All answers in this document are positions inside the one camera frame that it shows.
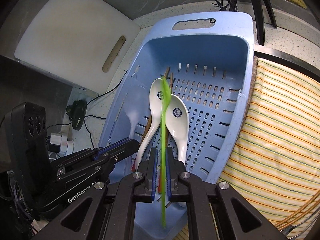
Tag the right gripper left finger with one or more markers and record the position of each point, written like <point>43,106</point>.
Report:
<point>146,191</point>

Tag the green plastic spoon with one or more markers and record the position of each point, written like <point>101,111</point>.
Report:
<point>162,182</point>

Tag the white power plug adapter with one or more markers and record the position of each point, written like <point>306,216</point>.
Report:
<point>59,143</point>

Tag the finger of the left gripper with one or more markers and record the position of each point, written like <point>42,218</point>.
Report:
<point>120,145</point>
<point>120,150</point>

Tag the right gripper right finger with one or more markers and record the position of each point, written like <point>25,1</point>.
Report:
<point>175,188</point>

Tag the white ceramic spoon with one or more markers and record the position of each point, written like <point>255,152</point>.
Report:
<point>155,102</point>
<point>177,123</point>

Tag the striped yellow dish cloth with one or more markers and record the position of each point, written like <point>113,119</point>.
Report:
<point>275,162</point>

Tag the blue plastic drain basket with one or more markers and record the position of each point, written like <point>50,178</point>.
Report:
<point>210,55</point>

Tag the white cutting board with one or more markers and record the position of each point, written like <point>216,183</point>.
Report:
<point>80,41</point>

